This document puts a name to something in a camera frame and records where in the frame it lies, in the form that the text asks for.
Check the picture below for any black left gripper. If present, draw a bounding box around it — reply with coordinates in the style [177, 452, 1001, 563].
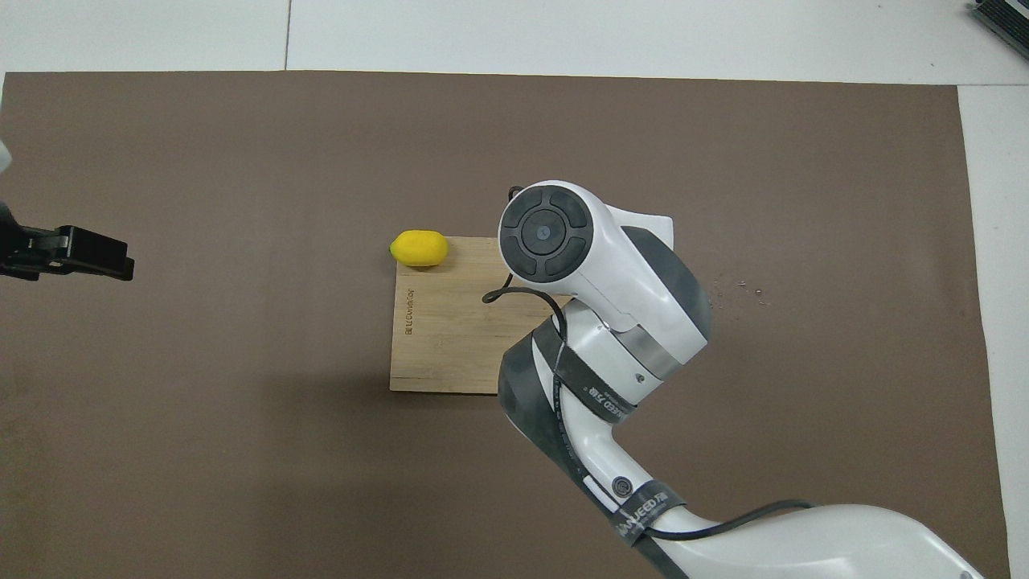
[0, 201, 135, 282]

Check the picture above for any brown table mat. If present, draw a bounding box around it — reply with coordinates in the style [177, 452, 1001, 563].
[0, 71, 1012, 579]

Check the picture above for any yellow lemon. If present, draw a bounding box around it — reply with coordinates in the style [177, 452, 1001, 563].
[390, 230, 449, 268]

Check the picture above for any grey ribbed device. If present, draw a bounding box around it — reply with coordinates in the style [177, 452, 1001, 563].
[971, 0, 1029, 39]

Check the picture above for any wooden cutting board, metal handle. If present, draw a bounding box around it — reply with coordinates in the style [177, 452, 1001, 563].
[390, 236, 576, 395]

